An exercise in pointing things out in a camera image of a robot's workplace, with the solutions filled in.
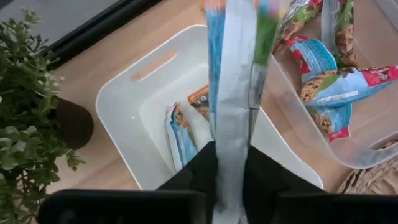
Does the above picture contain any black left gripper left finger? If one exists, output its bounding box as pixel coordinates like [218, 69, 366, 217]
[158, 141, 219, 224]

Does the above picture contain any orange granola bar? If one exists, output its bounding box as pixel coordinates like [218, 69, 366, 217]
[187, 84, 211, 122]

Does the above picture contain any blue red chewy granola bar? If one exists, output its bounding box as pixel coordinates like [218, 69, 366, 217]
[298, 65, 398, 108]
[306, 102, 354, 144]
[285, 35, 338, 83]

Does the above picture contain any clear plastic bin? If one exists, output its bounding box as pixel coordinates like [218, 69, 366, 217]
[257, 0, 398, 170]

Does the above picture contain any round wicker tray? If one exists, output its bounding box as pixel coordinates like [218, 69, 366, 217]
[336, 155, 398, 196]

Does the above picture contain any black aluminium table frame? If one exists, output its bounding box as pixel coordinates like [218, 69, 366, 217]
[40, 0, 164, 71]

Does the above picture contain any white plastic bin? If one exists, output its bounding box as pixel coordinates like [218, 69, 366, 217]
[95, 24, 324, 191]

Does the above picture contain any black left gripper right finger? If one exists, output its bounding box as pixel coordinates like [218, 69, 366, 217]
[244, 146, 324, 224]

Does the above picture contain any green chewy granola bar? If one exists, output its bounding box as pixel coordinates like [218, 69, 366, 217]
[272, 0, 324, 55]
[320, 0, 358, 68]

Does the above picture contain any small green potted plant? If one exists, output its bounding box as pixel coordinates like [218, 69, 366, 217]
[0, 7, 95, 224]

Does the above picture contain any silver blue green granola bar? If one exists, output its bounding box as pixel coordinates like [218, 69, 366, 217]
[201, 0, 280, 224]

